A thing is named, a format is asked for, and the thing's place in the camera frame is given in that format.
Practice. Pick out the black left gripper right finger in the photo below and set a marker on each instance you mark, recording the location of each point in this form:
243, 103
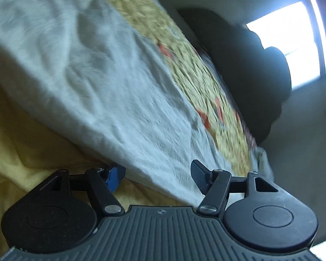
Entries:
216, 187

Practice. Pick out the white textured pant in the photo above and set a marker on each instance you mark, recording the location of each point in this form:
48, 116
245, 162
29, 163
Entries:
119, 79

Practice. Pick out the bright window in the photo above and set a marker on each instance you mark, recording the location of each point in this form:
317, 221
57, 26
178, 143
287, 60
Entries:
298, 31

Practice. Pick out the dark scalloped headboard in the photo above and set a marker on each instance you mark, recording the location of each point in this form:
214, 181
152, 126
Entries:
258, 78

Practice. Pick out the yellow patterned bedsheet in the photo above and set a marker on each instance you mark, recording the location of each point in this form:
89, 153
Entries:
30, 152

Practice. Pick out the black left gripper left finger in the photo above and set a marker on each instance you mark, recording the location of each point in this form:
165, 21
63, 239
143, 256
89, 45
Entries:
100, 183

